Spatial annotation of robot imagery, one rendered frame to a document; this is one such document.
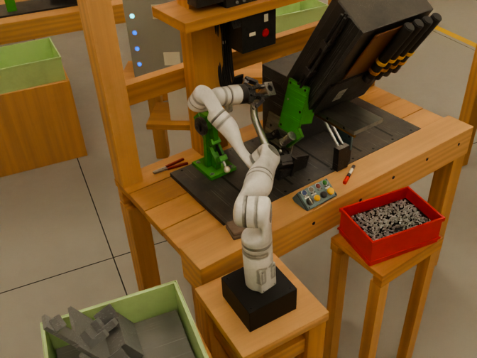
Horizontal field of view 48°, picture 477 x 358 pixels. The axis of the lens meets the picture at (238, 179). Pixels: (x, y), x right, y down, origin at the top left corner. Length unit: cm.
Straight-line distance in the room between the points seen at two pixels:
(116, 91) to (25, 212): 189
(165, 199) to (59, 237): 145
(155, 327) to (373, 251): 79
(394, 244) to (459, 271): 128
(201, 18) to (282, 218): 79
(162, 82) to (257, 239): 94
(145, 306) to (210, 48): 105
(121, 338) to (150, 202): 69
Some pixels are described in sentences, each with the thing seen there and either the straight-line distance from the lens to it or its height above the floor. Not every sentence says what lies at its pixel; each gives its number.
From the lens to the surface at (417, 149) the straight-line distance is 246.
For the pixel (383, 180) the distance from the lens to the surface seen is 229.
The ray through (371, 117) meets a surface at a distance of 219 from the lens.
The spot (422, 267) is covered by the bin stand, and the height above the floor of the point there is 65.
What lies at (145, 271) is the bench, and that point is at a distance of 259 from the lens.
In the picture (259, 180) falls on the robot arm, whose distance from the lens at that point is 163.
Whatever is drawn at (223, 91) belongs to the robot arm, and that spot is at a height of 132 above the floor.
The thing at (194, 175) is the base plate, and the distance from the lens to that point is 223.
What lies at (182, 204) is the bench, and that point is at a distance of 212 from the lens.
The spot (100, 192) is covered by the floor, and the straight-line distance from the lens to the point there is 378.
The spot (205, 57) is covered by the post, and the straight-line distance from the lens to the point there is 220.
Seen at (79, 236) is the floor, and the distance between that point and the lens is 346.
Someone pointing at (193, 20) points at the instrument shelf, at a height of 154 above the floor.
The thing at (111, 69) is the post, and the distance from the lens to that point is 201.
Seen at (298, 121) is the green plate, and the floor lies 113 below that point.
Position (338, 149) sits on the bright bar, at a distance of 219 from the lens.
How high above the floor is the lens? 219
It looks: 36 degrees down
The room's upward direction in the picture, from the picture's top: 3 degrees counter-clockwise
